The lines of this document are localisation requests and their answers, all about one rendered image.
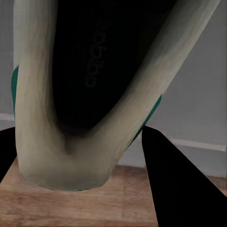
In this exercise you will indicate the gym shoe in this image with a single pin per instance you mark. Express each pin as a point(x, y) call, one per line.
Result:
point(88, 75)

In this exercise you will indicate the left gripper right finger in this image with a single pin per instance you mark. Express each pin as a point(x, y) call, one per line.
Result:
point(183, 196)

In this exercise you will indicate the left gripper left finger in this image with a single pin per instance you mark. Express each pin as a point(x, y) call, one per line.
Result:
point(8, 150)

